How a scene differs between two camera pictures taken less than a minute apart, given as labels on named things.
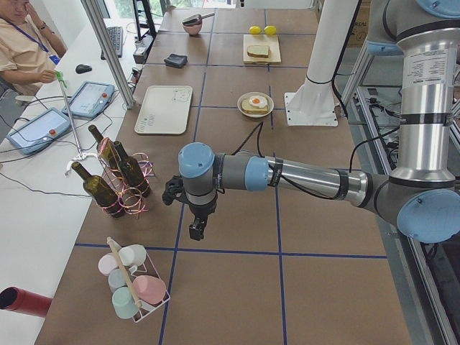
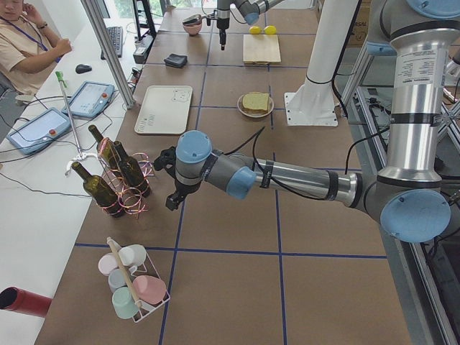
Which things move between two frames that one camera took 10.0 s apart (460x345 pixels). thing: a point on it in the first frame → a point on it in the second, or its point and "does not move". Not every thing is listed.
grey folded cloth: (176, 60) does not move
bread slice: (260, 51) → (256, 100)
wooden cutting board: (271, 40) does not move
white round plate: (255, 104) does not move
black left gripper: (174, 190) → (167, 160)
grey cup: (117, 279) does not move
